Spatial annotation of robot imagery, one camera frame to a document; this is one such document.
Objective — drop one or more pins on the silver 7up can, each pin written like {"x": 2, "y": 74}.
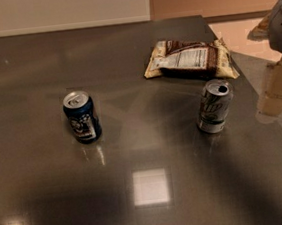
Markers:
{"x": 214, "y": 105}

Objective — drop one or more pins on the blue pepsi can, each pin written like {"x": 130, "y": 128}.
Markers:
{"x": 81, "y": 114}

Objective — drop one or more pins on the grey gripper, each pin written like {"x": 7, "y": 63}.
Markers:
{"x": 271, "y": 102}

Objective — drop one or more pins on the brown white snack bag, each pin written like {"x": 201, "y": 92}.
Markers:
{"x": 191, "y": 59}

